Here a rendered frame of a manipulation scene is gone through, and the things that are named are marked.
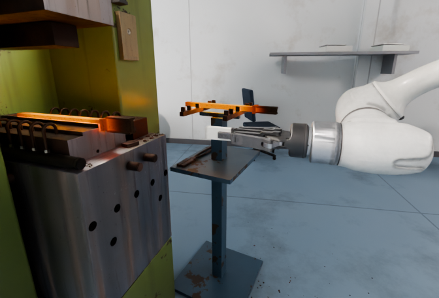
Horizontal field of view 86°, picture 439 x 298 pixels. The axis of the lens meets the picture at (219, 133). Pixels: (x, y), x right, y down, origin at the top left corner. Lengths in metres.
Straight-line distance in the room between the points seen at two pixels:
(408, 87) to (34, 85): 1.23
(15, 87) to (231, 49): 2.84
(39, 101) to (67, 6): 0.59
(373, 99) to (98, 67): 0.92
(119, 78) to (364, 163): 0.85
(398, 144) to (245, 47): 3.16
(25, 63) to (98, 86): 0.28
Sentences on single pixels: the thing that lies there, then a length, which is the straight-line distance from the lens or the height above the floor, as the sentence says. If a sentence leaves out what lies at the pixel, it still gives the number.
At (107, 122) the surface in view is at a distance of 0.75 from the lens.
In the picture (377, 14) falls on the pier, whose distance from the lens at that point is 3.72.
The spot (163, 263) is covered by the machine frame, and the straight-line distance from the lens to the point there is 1.11.
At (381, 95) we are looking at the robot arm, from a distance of 0.63.
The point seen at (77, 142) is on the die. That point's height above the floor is 0.97.
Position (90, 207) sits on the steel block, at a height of 0.82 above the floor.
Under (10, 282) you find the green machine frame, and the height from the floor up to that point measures 0.61.
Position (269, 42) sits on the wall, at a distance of 3.56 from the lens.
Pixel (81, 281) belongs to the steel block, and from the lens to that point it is 0.84.
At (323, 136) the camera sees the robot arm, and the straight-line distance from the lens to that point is 0.51.
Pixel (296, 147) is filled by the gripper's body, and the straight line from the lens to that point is 0.51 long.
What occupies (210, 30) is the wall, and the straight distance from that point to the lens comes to 3.66.
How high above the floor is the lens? 1.14
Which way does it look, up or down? 15 degrees down
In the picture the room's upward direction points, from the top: straight up
